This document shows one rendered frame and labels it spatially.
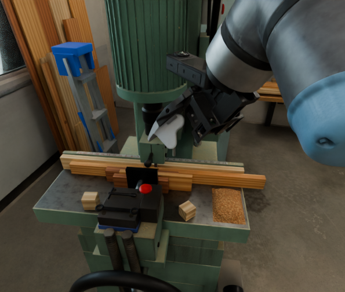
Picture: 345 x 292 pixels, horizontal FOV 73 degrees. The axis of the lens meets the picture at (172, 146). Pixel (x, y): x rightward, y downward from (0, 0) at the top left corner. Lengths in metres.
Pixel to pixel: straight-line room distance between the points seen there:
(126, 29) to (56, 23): 1.80
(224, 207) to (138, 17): 0.49
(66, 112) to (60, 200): 1.38
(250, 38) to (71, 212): 0.62
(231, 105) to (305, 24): 0.16
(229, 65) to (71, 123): 1.89
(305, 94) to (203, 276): 0.74
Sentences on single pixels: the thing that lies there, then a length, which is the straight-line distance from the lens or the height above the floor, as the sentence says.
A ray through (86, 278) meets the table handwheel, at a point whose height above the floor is 0.93.
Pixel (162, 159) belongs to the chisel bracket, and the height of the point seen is 1.02.
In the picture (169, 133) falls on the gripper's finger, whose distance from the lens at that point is 0.41.
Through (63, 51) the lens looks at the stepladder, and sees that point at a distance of 1.46.
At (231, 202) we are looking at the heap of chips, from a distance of 0.67.
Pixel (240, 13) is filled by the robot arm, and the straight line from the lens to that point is 0.28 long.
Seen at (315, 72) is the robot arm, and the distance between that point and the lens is 0.19.
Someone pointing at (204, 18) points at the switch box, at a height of 1.34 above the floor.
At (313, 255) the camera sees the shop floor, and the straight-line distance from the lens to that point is 1.88.
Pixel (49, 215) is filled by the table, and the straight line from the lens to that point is 0.77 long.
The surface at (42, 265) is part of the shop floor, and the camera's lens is 1.80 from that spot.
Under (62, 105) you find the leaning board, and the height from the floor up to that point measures 0.65.
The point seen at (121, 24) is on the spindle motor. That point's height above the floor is 1.36.
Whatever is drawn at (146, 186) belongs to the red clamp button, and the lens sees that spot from 0.56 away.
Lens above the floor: 1.41
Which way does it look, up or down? 34 degrees down
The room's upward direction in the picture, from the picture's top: straight up
